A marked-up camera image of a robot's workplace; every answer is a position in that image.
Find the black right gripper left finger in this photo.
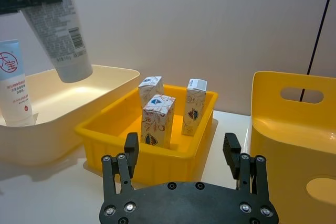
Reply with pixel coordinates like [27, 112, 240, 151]
[101, 132, 140, 202]

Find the cream plastic bin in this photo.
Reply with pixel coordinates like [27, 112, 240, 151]
[0, 64, 141, 167]

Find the yellow bin with handle slot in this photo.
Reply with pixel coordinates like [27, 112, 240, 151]
[248, 71, 336, 224]

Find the white tube with barcode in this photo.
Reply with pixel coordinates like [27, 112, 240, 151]
[4, 0, 94, 83]

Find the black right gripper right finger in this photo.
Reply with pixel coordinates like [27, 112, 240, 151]
[222, 132, 271, 204]

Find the white patterned carton box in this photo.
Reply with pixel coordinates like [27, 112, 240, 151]
[141, 94, 176, 149]
[181, 78, 208, 137]
[138, 76, 165, 109]

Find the white tube with red print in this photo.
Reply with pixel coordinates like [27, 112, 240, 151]
[0, 39, 35, 127]

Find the thin black cable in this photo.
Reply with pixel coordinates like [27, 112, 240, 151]
[299, 0, 336, 102]

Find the small yellow plastic bin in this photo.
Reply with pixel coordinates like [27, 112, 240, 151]
[74, 83, 220, 185]

